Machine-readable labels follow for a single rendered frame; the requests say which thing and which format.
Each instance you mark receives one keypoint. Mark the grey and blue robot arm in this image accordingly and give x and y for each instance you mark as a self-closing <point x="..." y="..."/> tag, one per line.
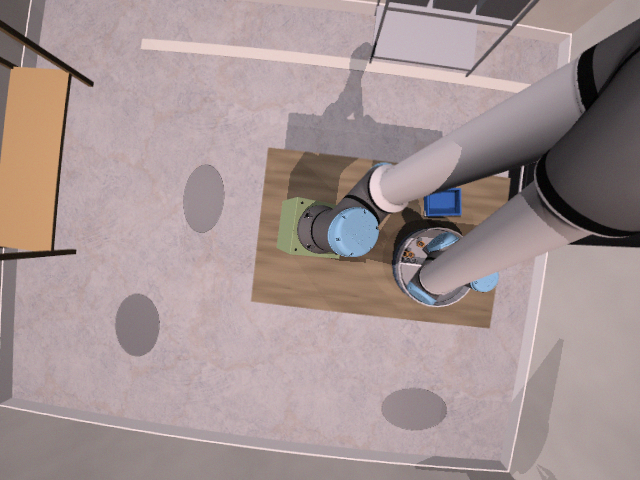
<point x="591" y="176"/>

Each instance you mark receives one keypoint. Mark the blue crate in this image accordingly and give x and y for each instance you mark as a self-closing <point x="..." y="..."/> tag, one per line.
<point x="439" y="204"/>

